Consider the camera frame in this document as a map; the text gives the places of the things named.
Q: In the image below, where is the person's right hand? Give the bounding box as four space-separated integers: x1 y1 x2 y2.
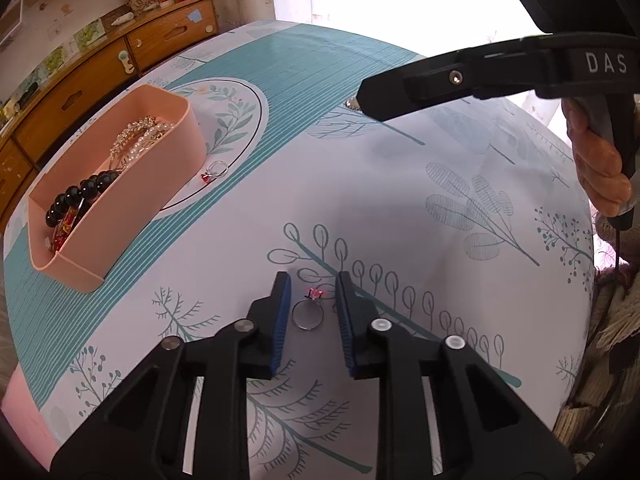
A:
560 99 633 218

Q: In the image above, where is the black bead bracelet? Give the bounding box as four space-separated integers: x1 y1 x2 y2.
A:
45 170 121 228

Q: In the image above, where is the white pearl bracelet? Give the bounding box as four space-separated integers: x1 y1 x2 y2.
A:
112 122 176 171

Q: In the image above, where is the beige fuzzy cloth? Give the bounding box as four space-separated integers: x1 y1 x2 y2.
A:
557 210 640 461

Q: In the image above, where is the white wire rack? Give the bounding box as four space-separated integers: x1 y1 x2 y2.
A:
0 0 26 47

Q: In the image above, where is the green picture card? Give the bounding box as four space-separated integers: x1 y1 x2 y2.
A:
74 22 107 51
42 45 68 73

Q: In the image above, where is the pink blanket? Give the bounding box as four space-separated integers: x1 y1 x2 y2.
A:
0 360 56 463

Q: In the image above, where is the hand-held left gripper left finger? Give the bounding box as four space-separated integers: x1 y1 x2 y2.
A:
50 271 292 480

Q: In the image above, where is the black cable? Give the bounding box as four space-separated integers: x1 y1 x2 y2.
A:
612 225 626 272

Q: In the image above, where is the silver ring with red stone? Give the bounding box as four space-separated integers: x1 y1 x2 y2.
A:
201 160 229 183
291 287 325 331

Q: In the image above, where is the wooden desk with drawers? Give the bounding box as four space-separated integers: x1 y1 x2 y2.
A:
0 0 221 231

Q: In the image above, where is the pink plastic box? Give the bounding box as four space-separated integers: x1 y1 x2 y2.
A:
26 85 207 293

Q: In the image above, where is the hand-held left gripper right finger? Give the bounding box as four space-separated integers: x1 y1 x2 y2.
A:
334 271 581 480

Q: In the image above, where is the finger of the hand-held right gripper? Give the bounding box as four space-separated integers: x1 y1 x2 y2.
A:
356 35 571 122

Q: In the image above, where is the red cord bracelet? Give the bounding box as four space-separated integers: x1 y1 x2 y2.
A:
50 200 93 252

